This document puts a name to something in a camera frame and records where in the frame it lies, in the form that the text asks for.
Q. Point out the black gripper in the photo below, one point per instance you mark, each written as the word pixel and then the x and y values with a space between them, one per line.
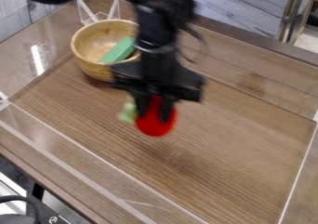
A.
pixel 181 84

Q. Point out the red plush fruit green stem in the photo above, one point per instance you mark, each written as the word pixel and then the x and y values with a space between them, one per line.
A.
pixel 148 124

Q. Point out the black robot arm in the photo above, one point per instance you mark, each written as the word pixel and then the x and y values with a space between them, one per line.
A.
pixel 162 19

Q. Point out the green rectangular block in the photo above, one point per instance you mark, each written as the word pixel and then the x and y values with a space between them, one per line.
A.
pixel 121 51

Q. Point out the wooden bowl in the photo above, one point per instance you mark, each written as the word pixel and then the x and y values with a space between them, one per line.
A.
pixel 92 43

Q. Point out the metal table leg background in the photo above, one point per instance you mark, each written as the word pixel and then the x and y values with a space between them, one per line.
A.
pixel 295 20

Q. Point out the clear acrylic corner bracket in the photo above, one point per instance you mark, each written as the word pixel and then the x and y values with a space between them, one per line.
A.
pixel 89 17

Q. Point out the clear acrylic tray wall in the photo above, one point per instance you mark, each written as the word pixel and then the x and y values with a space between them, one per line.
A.
pixel 108 195

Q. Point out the black table frame bracket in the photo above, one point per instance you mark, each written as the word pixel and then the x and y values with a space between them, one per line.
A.
pixel 47 215

